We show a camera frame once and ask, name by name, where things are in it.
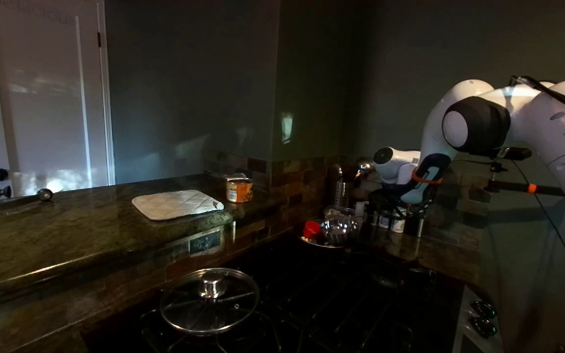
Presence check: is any wall outlet plate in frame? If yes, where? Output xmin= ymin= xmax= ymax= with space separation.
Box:
xmin=188 ymin=230 xmax=223 ymax=255

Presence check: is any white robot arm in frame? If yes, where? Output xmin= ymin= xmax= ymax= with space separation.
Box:
xmin=370 ymin=77 xmax=565 ymax=230

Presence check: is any white door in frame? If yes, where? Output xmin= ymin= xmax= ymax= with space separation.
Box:
xmin=0 ymin=0 xmax=115 ymax=197

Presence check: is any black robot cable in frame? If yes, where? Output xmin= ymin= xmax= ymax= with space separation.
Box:
xmin=508 ymin=75 xmax=565 ymax=310

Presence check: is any orange white small container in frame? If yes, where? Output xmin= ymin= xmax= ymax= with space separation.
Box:
xmin=225 ymin=175 xmax=253 ymax=204

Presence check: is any black gas stove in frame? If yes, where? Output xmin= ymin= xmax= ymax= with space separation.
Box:
xmin=84 ymin=234 xmax=506 ymax=353

